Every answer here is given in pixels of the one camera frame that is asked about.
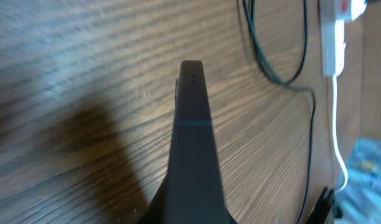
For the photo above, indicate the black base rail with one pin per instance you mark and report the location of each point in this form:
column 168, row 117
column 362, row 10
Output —
column 326, row 209

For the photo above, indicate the Samsung Galaxy smartphone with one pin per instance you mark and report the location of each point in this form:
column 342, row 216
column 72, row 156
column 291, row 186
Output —
column 192, row 190

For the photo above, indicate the white power strip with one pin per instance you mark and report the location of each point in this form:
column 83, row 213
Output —
column 333, row 16

